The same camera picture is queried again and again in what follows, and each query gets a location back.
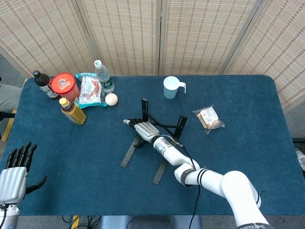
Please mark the yellow tea bottle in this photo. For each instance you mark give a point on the yellow tea bottle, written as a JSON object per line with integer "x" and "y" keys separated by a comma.
{"x": 74, "y": 113}

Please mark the clear bag of biscuits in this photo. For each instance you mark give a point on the clear bag of biscuits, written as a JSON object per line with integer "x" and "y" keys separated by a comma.
{"x": 208, "y": 118}

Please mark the black chair leg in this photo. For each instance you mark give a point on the black chair leg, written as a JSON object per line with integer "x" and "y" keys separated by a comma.
{"x": 6, "y": 116}
{"x": 299, "y": 140}

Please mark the clear green-label water bottle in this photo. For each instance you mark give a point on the clear green-label water bottle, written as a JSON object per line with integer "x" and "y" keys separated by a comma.
{"x": 103, "y": 78}

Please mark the blue table cloth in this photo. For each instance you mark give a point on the blue table cloth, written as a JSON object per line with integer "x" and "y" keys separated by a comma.
{"x": 83, "y": 190}

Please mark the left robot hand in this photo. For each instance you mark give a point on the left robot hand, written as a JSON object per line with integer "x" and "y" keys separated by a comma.
{"x": 13, "y": 183}

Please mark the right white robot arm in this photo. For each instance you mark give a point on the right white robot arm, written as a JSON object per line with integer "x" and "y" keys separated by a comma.
{"x": 238, "y": 188}

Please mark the grey trousered person's leg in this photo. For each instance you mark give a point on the grey trousered person's leg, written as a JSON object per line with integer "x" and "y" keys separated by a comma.
{"x": 9, "y": 97}

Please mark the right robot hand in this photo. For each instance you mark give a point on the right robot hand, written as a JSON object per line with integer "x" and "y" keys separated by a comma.
{"x": 146, "y": 131}

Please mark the red lidded plastic tub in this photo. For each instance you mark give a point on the red lidded plastic tub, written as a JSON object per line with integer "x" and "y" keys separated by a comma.
{"x": 63, "y": 82}

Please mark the pale pink ball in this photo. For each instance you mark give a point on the pale pink ball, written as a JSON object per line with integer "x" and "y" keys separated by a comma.
{"x": 111, "y": 99}

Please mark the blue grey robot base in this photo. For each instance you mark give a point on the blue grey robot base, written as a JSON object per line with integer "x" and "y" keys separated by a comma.
{"x": 147, "y": 223}

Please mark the white sneaker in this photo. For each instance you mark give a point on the white sneaker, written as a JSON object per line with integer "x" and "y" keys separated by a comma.
{"x": 301, "y": 158}

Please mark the black folding laptop stand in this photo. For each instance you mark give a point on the black folding laptop stand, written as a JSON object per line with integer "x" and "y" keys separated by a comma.
{"x": 144, "y": 107}

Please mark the woven folding screen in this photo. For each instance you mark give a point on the woven folding screen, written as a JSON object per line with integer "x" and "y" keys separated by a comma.
{"x": 119, "y": 35}

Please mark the white teal snack bag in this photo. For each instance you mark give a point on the white teal snack bag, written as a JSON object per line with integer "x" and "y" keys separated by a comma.
{"x": 90, "y": 90}

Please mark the dark brown drink bottle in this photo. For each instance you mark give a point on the dark brown drink bottle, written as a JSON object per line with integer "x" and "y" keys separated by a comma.
{"x": 44, "y": 82}

